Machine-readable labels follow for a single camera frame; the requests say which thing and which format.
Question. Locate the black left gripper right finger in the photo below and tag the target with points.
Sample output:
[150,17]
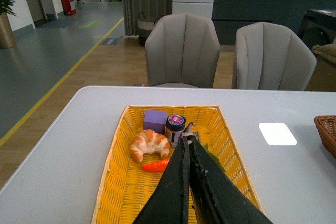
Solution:
[216,199]

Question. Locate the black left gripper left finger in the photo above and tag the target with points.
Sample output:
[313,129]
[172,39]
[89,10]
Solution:
[169,202]

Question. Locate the yellow woven basket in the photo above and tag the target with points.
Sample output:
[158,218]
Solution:
[125,187]

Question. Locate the brown wicker basket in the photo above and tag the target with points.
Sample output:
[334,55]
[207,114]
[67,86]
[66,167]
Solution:
[325,125]

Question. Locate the dark woven laundry basket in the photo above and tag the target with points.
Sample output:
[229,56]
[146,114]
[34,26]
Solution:
[145,26]

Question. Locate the toy carrot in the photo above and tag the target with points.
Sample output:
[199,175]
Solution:
[160,166]

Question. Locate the toy croissant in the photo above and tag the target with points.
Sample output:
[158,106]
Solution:
[149,142]

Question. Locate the grey husky dog figurine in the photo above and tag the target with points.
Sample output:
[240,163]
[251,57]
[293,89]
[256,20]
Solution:
[188,131]

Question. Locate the dark jam jar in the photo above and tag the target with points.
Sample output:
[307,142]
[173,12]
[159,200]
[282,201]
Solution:
[175,125]

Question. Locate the purple foam block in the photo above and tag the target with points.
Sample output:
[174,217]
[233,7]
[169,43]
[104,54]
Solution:
[155,120]

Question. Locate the right grey chair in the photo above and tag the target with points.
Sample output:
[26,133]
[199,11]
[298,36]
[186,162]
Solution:
[271,57]

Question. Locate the grey chair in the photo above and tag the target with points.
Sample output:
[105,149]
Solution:
[182,51]
[271,57]

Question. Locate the left grey chair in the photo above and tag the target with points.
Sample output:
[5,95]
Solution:
[182,51]

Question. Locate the black washing machine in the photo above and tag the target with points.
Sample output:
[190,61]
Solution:
[317,27]

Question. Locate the dark counter with white top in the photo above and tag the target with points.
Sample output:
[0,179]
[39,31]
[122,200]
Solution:
[230,15]

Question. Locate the potted plant gold planter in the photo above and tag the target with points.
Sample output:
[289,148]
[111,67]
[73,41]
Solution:
[7,35]

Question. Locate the red bin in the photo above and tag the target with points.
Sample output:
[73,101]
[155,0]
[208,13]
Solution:
[68,7]

